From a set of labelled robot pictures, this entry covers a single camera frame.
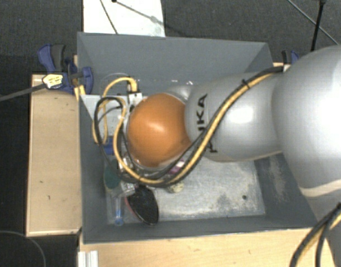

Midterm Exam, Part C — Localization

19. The pink and white packet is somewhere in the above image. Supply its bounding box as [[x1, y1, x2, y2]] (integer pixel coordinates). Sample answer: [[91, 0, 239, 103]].
[[170, 160, 186, 175]]

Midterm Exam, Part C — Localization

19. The grey metal bin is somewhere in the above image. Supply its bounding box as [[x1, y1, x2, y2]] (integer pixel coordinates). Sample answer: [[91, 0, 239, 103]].
[[76, 31, 319, 245]]

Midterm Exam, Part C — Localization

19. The clear plastic bottle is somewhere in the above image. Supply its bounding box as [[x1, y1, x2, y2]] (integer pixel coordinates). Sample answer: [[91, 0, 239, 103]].
[[106, 182, 137, 227]]

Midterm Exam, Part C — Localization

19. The blue block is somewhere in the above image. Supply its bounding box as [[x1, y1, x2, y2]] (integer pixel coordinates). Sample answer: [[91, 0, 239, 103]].
[[102, 137, 116, 157]]

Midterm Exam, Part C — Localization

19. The black oval disc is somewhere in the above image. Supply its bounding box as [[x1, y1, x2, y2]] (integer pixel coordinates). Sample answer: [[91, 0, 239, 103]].
[[126, 184, 160, 226]]

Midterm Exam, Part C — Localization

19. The dark green round sponge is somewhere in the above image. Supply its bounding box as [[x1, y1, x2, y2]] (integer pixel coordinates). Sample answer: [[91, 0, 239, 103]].
[[103, 165, 122, 190]]

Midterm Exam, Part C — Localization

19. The pale wood board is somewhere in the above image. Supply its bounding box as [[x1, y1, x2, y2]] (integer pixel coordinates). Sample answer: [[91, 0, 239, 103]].
[[25, 74, 83, 238]]

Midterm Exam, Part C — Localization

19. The beige speckled ball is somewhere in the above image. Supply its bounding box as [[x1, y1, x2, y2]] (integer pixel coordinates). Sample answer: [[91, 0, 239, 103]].
[[167, 181, 185, 195]]

